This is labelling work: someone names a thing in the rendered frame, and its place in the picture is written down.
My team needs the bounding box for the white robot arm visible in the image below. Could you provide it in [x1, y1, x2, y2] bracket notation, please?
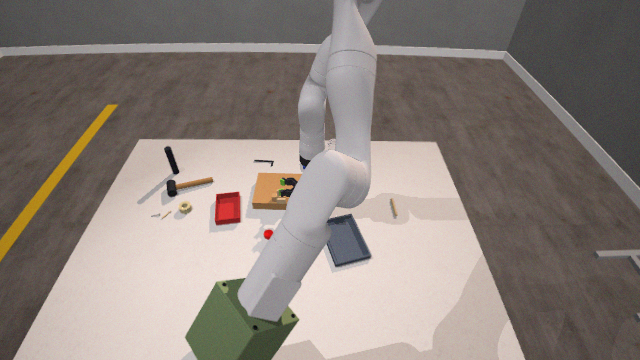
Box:
[238, 0, 383, 322]

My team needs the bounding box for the wooden-handled black mallet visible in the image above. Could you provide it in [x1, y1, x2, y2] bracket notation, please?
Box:
[166, 179, 204, 197]

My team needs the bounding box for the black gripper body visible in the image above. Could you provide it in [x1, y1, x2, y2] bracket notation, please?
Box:
[299, 153, 311, 167]

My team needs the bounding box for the black spring clamp with green grips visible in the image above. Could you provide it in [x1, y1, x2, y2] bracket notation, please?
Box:
[279, 177, 298, 197]

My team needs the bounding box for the light wooden board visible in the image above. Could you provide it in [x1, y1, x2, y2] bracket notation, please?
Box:
[252, 173, 302, 210]

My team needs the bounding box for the tan hollow cylinder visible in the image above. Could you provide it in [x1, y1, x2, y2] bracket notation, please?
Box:
[178, 201, 192, 214]

